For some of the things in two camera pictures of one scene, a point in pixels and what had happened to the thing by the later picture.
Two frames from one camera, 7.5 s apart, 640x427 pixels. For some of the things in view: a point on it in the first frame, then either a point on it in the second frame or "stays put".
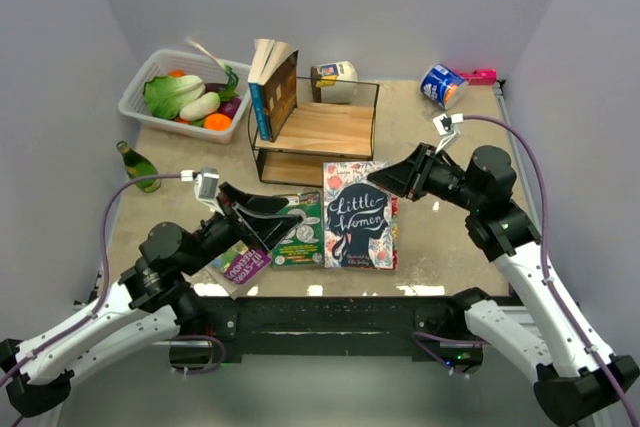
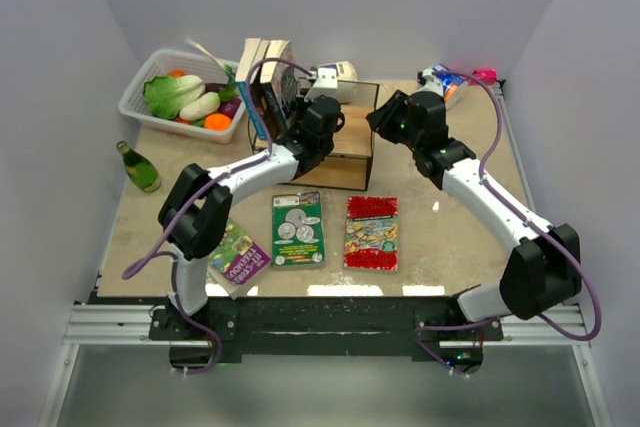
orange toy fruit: x=217 y=122 stays put
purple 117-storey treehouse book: x=237 y=267 stays put
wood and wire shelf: x=335 y=121 stays put
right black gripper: x=409 y=177 -> x=381 y=120
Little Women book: x=358 y=217 -> x=282 y=77
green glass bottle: x=138 y=167 stays put
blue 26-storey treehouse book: x=260 y=55 -> x=243 y=81
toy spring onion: x=232 y=81 stays put
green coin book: x=303 y=245 stays put
